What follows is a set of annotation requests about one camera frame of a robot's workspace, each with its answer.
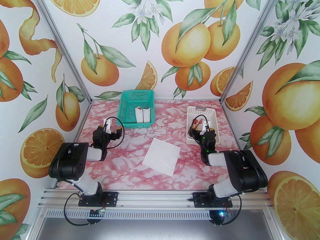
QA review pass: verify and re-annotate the white paper napkin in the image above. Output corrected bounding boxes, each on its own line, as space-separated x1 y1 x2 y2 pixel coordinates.
142 137 181 177

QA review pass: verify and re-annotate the white plastic basket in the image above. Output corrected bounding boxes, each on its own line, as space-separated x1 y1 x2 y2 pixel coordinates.
186 105 220 145

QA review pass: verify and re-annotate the green plastic basket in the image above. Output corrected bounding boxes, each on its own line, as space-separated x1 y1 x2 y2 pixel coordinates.
117 89 156 129

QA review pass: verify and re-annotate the black round device with LED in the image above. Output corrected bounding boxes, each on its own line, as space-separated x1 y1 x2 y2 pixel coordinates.
209 210 224 226

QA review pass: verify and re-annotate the slotted metal strip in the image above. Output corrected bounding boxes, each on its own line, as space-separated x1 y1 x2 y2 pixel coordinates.
41 209 274 220

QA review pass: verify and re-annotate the black right camera cable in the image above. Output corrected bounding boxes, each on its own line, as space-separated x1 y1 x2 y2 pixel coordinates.
190 114 209 134

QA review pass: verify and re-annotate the black camera cable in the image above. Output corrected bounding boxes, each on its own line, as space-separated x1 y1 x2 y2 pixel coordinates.
105 116 125 150
190 114 209 134

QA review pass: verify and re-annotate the black left camera cable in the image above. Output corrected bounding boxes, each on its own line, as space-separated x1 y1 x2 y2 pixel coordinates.
105 116 125 150

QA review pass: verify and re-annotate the aluminium frame rear bar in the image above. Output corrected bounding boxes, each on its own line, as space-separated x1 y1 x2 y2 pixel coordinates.
90 98 223 102

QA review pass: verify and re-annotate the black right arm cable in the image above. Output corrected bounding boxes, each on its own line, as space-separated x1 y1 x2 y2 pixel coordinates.
210 195 243 227

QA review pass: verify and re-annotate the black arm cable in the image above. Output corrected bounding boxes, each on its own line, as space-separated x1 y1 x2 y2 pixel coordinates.
210 195 243 227
64 181 105 227

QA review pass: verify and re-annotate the aluminium mounting rail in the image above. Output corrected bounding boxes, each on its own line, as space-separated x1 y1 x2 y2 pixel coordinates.
37 188 275 211

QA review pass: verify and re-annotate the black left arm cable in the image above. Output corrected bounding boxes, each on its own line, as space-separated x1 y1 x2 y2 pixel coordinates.
64 181 105 227

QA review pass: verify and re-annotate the aluminium frame post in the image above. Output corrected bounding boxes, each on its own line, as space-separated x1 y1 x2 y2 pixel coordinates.
29 0 93 104
219 0 292 104

